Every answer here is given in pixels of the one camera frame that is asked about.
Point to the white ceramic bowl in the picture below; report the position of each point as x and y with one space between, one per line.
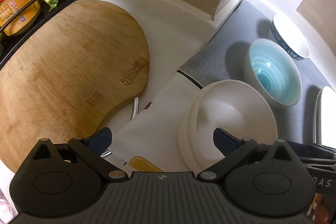
237 108

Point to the grey drying mat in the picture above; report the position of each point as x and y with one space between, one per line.
243 49

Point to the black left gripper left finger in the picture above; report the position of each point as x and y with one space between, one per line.
89 150

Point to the white plate stack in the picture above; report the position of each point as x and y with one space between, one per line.
324 118

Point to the white plate under bowl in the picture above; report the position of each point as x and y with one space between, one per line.
184 142

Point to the blue spiral ceramic bowl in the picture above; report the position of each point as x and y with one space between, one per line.
271 71

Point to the blue patterned white bowl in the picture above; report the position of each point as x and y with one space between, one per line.
289 37

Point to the white patterned cloth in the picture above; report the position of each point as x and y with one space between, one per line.
153 132

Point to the yellow rectangular lid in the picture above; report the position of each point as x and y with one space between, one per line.
141 164

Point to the wooden cutting board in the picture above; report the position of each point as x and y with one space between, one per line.
76 71

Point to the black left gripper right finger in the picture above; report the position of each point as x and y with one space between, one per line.
236 153

